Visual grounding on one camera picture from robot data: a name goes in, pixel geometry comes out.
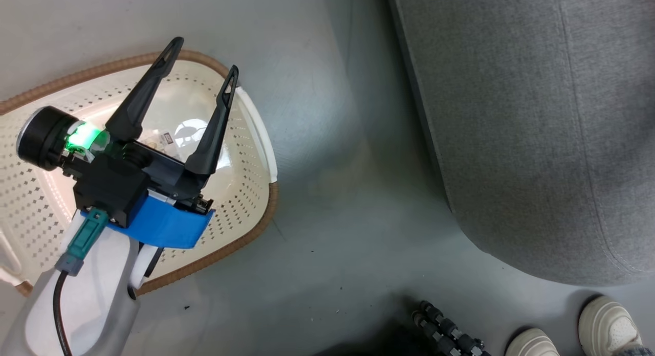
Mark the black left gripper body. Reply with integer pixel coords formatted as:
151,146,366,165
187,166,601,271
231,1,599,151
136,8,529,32
16,106,215,214

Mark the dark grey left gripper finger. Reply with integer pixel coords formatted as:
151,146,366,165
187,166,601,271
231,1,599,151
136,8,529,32
105,37,184,142
184,65,239,177

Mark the grey fabric sofa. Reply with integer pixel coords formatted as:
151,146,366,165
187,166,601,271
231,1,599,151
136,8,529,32
386,0,655,287

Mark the cream perforated laundry basket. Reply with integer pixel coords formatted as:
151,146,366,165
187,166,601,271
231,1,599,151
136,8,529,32
0,50,279,298

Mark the white sneaker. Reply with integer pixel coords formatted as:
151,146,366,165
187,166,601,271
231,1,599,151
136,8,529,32
506,328,561,356
578,295,643,356

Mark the blue jeans leg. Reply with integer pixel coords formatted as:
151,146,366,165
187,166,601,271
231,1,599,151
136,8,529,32
612,345,655,356

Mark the black cable with teal plug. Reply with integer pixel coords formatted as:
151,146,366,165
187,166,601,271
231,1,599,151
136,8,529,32
53,208,111,356

